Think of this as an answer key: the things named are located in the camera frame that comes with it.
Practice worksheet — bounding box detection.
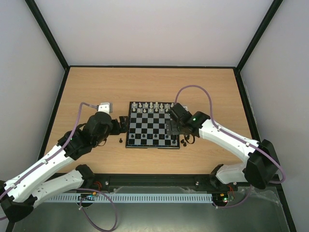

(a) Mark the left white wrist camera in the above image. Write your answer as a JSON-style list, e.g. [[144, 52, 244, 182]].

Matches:
[[98, 102, 113, 114]]

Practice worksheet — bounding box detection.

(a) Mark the black aluminium front rail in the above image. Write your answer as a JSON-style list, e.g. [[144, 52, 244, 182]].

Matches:
[[24, 173, 281, 191]]

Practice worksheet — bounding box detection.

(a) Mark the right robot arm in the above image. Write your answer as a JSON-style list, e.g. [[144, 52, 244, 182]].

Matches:
[[166, 103, 279, 189]]

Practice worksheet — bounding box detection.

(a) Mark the left circuit board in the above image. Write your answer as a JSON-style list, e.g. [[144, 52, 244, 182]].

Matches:
[[77, 192, 99, 201]]

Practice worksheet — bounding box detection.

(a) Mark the light blue slotted cable duct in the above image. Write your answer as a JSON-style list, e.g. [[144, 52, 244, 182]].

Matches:
[[46, 193, 213, 203]]

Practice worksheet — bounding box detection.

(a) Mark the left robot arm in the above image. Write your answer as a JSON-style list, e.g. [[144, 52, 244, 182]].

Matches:
[[0, 112, 128, 222]]

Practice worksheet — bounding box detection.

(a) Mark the black and silver chessboard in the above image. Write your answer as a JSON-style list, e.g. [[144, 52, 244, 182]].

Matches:
[[126, 101, 180, 149]]

